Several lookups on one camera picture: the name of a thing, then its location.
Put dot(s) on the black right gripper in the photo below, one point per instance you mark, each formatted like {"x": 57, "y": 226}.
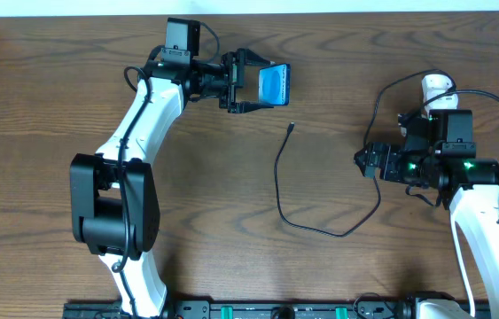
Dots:
{"x": 376, "y": 160}

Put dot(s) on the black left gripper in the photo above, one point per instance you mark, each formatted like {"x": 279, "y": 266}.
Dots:
{"x": 232, "y": 81}

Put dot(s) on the blue Galaxy smartphone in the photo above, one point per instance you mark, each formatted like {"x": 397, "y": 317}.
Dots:
{"x": 274, "y": 85}

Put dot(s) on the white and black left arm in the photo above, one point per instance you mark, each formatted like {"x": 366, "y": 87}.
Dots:
{"x": 114, "y": 203}

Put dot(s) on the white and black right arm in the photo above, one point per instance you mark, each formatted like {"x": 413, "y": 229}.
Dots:
{"x": 439, "y": 153}

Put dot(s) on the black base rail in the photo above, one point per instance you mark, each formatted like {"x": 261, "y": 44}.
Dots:
{"x": 204, "y": 309}

